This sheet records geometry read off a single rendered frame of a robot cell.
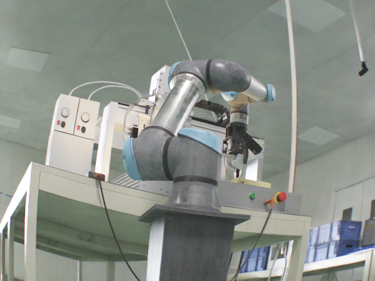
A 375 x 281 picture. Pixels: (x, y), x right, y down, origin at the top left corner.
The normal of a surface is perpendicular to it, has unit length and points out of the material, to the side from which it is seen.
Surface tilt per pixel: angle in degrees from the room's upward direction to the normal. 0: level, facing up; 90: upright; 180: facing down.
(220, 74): 112
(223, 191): 90
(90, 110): 90
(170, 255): 90
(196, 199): 72
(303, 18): 180
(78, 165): 90
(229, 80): 125
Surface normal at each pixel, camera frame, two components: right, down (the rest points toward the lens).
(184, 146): -0.44, -0.41
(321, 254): -0.90, -0.21
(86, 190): 0.42, -0.25
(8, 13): -0.10, 0.95
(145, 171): -0.31, 0.54
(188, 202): -0.11, -0.59
